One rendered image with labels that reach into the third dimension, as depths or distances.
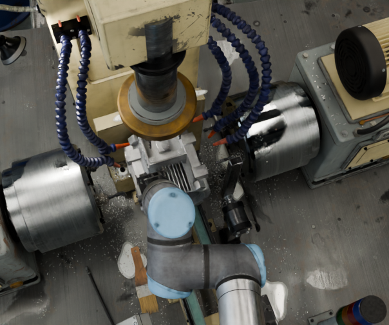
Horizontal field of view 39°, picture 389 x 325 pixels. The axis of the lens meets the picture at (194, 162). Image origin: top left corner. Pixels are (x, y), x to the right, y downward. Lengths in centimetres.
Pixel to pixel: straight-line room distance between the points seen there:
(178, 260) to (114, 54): 41
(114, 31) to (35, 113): 100
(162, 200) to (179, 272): 15
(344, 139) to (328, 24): 72
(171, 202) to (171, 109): 25
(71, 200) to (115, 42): 53
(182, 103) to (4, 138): 81
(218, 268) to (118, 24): 50
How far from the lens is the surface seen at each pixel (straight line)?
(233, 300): 106
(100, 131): 145
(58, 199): 138
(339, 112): 150
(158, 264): 111
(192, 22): 99
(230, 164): 129
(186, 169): 146
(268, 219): 173
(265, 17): 207
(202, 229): 158
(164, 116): 121
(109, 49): 97
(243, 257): 112
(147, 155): 141
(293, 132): 146
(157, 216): 106
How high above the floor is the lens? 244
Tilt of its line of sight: 68 degrees down
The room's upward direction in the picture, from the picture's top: 5 degrees clockwise
